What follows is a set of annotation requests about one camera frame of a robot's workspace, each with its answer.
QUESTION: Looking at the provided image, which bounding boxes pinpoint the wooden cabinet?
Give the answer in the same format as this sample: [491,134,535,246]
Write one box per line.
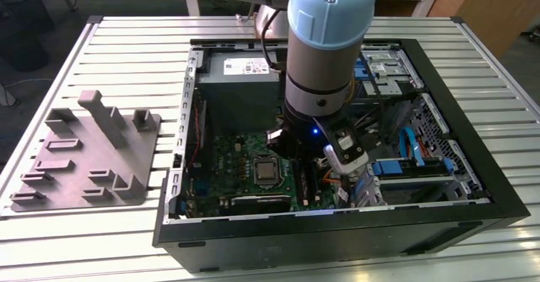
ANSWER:
[430,0,540,59]

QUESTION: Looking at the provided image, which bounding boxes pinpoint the black cable bundle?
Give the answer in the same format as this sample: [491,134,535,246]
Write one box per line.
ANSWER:
[354,92,424,138]

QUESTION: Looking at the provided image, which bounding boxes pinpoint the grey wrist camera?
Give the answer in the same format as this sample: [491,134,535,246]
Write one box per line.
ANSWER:
[322,126,372,175]

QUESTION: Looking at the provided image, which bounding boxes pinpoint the red data cable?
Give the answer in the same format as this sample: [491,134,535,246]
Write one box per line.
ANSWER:
[420,138,438,160]

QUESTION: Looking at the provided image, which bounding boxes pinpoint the grey parts rack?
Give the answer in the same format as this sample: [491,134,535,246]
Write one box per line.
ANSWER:
[8,89,164,213]

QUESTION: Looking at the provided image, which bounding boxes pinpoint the black RAM slot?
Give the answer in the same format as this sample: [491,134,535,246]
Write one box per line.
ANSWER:
[294,160,312,204]

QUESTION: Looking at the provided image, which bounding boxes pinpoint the blue data cable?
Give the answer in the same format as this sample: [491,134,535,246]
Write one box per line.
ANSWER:
[398,126,428,168]

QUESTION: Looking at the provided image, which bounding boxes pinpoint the orange wires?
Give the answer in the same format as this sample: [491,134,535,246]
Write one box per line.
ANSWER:
[322,168,352,187]

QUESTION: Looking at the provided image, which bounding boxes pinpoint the hard disk in blue carrier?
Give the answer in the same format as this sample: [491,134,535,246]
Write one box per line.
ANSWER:
[367,157,455,178]

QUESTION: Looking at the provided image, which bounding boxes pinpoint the CPU socket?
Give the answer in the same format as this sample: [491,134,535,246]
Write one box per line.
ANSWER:
[247,151,284,191]

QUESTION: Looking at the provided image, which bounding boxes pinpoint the silver drive cage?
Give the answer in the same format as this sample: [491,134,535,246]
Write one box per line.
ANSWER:
[350,158,484,207]
[350,46,426,106]

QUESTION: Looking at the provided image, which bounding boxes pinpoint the grey power supply unit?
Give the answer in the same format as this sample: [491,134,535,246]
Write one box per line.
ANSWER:
[196,51,288,136]

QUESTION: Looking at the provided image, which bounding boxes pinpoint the black graphics card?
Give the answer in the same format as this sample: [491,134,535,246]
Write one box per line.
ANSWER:
[219,193,294,216]

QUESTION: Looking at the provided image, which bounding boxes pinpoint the black PC case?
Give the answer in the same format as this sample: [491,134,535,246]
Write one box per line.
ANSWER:
[151,37,532,274]

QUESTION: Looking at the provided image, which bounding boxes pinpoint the green motherboard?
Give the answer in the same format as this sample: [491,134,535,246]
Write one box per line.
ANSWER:
[180,130,339,215]

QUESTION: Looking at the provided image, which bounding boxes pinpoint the blue plastic disk carrier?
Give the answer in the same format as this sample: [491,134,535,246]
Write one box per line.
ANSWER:
[354,56,371,83]

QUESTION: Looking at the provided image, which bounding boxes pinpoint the silver CPU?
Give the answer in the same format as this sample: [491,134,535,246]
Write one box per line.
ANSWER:
[252,161,279,181]

